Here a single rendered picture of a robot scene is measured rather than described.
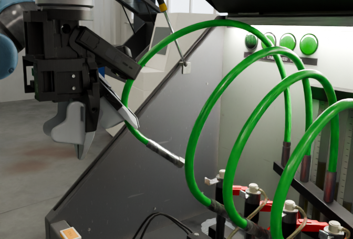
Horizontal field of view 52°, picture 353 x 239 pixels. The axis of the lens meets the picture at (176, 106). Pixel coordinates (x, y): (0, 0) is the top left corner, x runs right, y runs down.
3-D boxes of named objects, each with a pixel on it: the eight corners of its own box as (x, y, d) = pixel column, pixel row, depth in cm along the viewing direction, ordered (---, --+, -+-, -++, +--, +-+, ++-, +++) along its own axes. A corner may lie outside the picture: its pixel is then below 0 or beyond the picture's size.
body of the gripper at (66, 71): (24, 97, 51) (18, 9, 49) (82, 92, 56) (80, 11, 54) (40, 107, 45) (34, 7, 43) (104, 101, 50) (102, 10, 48)
